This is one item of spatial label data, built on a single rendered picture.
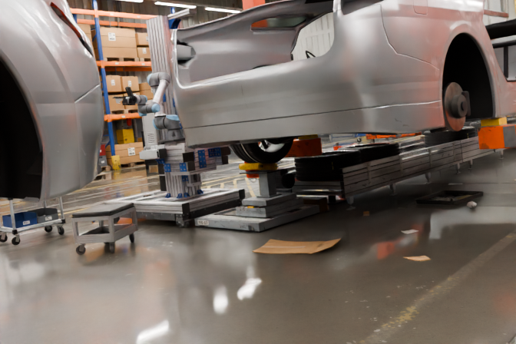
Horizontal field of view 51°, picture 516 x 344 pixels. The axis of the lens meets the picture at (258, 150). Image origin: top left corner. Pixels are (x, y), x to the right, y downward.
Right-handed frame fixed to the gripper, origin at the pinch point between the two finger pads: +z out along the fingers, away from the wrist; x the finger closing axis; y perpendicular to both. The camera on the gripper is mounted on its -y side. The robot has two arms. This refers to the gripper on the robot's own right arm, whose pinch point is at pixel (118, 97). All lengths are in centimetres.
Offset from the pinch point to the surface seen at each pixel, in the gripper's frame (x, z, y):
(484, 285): -306, 94, 82
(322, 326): -247, 157, 90
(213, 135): -129, 53, 23
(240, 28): -103, -32, -58
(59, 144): -199, 253, 6
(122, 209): -31, 33, 89
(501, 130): -303, -46, 18
